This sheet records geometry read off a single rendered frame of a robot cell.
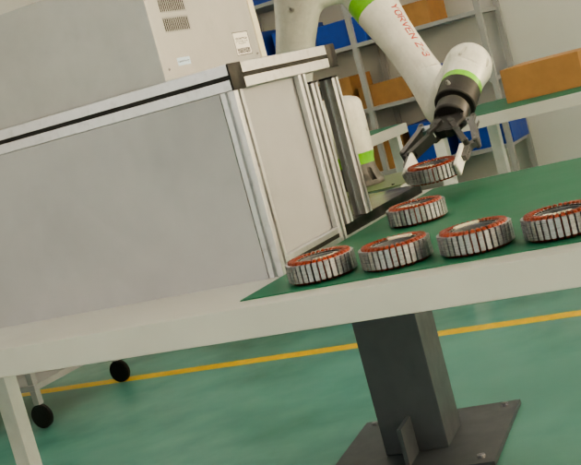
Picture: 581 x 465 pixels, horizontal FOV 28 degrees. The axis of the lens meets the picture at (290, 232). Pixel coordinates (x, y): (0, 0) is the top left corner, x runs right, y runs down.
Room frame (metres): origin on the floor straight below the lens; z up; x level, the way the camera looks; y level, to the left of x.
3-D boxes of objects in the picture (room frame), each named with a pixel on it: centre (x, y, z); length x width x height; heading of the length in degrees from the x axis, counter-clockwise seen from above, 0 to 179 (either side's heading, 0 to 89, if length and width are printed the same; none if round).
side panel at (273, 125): (2.06, -0.02, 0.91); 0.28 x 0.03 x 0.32; 152
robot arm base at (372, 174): (3.19, -0.22, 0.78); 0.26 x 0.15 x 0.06; 171
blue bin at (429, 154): (8.94, -1.29, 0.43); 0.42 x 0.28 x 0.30; 150
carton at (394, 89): (9.07, -1.07, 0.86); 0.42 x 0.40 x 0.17; 61
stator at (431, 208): (2.14, -0.24, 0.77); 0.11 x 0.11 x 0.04
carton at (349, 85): (9.27, -0.70, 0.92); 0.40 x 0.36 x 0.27; 150
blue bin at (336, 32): (9.17, -0.86, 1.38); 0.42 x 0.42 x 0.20; 60
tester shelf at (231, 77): (2.29, 0.22, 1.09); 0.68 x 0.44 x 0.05; 62
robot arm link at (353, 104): (3.13, -0.20, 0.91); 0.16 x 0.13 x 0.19; 118
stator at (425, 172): (2.39, -0.32, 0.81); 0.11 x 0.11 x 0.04
